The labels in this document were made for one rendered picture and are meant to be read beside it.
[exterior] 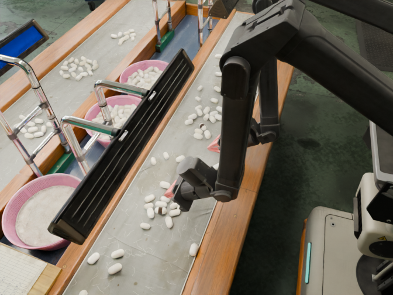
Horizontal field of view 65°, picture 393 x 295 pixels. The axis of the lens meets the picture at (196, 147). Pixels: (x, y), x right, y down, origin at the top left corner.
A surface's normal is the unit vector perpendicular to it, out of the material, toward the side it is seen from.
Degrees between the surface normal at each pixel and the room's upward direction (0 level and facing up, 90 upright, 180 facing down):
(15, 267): 0
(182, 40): 0
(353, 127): 0
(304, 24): 29
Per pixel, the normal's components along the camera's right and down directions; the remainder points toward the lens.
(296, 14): 0.43, -0.42
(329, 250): -0.01, -0.65
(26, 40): 0.79, -0.13
